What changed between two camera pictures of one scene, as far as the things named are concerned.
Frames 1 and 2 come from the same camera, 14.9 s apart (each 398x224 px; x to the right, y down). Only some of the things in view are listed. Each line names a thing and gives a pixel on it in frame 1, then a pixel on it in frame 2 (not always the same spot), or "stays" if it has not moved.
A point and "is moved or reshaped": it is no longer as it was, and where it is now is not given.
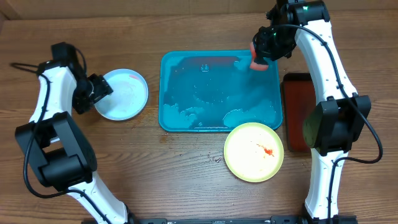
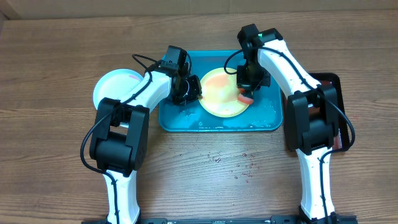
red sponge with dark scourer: [254, 65] is moved or reshaped
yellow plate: [254, 152] to [220, 93]
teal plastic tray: [208, 91] stays
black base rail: [331, 219] stays
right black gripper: [265, 51] to [249, 84]
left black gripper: [104, 90] to [196, 92]
